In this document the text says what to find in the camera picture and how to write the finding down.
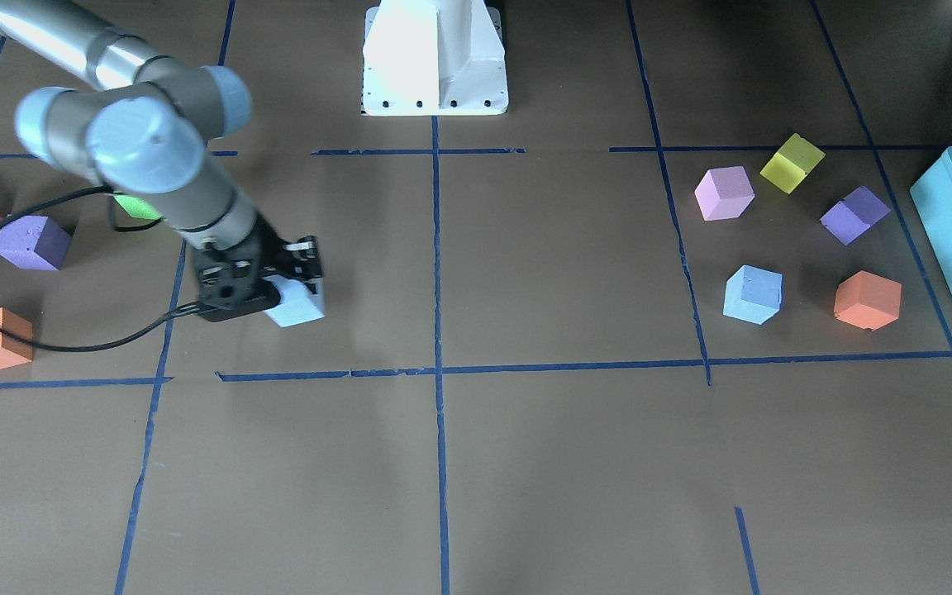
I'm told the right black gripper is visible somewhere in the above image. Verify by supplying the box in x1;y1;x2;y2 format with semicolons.
193;223;322;321

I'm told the light blue block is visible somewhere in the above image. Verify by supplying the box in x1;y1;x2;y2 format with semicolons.
264;275;326;328
722;266;783;325

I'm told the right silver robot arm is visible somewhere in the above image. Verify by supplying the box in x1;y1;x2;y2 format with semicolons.
0;1;325;327

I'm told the green foam block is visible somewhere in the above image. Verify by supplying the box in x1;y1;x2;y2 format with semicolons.
112;193;162;220

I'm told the purple foam block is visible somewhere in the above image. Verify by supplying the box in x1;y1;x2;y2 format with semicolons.
0;216;72;271
820;186;891;245

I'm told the pink foam block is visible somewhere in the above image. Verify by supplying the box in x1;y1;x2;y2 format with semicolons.
694;166;756;221

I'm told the yellow foam block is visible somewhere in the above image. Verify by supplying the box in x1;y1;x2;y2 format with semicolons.
759;133;825;195

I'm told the white pedestal column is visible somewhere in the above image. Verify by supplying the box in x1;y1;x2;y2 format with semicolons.
360;1;510;117

